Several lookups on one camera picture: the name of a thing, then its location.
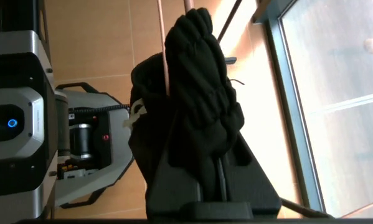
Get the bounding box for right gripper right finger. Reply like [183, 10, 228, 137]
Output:
[219, 133, 283, 218]

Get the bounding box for pink clothes hanger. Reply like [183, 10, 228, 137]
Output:
[156, 0, 196, 98]

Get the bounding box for black clothes rack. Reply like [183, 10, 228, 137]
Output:
[216, 0, 334, 218]

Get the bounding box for window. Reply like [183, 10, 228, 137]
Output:
[251, 0, 373, 218]

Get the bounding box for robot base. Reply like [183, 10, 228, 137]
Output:
[0, 0, 135, 220]

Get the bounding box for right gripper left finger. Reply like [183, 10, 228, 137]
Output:
[146, 146, 202, 218]

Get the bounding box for black shorts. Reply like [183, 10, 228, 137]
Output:
[122, 7, 246, 218]

